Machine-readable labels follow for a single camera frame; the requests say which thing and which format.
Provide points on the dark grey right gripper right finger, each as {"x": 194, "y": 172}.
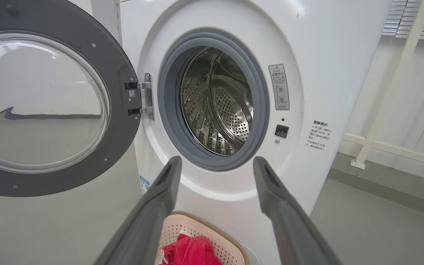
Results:
{"x": 289, "y": 228}

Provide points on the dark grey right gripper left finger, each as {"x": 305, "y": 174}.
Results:
{"x": 149, "y": 224}

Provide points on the red garment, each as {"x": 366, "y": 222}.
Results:
{"x": 190, "y": 252}

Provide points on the cream perforated laundry basket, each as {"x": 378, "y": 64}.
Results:
{"x": 219, "y": 239}

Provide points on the black door latch socket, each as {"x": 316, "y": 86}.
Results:
{"x": 281, "y": 131}

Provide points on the silver metal door hinge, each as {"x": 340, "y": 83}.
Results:
{"x": 147, "y": 95}

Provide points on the stainless steel washing machine drum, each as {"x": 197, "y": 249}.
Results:
{"x": 230, "y": 103}

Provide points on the white front-load washing machine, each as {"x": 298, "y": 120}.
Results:
{"x": 326, "y": 55}

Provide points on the blue energy label sticker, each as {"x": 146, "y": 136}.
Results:
{"x": 144, "y": 184}

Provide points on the round white filter cover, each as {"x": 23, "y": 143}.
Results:
{"x": 250, "y": 255}

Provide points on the grey warning label sticker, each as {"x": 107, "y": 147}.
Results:
{"x": 279, "y": 86}

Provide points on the cream metal rack frame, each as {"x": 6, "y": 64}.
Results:
{"x": 392, "y": 92}

